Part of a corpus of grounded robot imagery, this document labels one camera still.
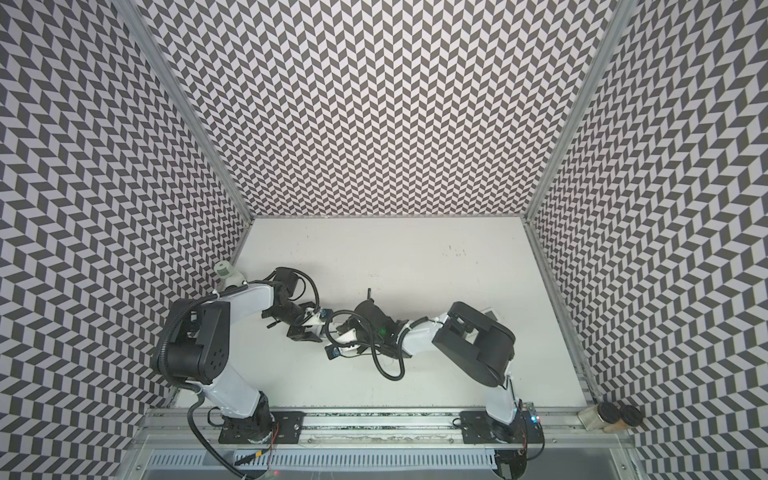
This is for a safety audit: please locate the clear jar black lid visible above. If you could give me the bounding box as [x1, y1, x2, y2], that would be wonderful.
[577, 401, 621, 431]

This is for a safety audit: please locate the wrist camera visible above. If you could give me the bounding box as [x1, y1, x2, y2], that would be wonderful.
[303, 308, 334, 329]
[324, 340, 359, 360]

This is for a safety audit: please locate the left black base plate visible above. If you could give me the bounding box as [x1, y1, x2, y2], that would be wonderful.
[218, 410, 305, 445]

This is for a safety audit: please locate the white slotted cable duct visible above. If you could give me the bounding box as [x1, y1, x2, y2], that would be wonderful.
[146, 451, 499, 470]

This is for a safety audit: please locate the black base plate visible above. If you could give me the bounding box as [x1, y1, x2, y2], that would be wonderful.
[457, 410, 545, 445]
[218, 410, 305, 445]

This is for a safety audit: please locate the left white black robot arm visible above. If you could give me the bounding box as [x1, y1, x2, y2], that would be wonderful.
[150, 261, 323, 444]

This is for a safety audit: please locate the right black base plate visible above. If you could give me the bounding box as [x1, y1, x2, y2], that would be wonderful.
[457, 410, 545, 445]

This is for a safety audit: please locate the white bottle green cap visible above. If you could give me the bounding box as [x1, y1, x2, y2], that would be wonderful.
[214, 260, 247, 292]

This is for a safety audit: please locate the aluminium mounting rail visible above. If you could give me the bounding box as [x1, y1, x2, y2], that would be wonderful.
[130, 407, 634, 449]

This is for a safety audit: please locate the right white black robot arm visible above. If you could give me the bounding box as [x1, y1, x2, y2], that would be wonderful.
[320, 299, 528, 443]

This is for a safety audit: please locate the brown jar black lid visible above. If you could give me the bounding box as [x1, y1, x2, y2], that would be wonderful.
[603, 405, 645, 433]

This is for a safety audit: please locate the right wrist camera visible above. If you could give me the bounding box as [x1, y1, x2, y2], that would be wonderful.
[324, 340, 359, 360]

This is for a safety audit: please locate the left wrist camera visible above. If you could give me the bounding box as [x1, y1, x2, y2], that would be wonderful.
[303, 308, 334, 329]

